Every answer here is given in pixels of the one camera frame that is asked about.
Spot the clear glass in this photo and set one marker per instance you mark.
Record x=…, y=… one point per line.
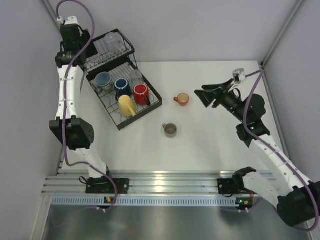
x=91, y=62
x=136, y=77
x=113, y=43

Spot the yellow mug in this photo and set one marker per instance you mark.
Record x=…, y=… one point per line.
x=126, y=106

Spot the red mug black handle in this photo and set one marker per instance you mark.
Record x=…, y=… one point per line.
x=141, y=94

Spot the slotted cable duct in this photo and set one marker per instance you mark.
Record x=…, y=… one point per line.
x=142, y=201

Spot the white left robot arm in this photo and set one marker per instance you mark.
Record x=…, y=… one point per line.
x=75, y=134

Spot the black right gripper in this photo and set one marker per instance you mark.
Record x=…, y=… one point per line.
x=216, y=97

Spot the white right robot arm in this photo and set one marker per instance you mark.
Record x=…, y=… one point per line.
x=295, y=197

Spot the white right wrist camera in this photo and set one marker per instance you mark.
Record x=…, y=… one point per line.
x=239, y=76

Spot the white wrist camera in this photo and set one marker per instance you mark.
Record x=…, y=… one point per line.
x=68, y=21
x=239, y=76

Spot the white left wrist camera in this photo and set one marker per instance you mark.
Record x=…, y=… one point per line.
x=68, y=21

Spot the blue ceramic jug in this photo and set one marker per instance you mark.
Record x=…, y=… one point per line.
x=103, y=82

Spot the olive green small cup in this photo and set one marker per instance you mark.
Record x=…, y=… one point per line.
x=170, y=129

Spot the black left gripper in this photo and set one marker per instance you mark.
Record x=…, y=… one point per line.
x=90, y=50

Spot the black wire dish rack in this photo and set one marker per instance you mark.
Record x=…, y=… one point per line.
x=119, y=66

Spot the orange small cup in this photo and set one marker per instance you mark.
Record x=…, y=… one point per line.
x=182, y=99

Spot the dark blue mug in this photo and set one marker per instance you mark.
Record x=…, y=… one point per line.
x=122, y=87

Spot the aluminium mounting rail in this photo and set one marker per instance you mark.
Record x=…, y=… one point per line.
x=173, y=183

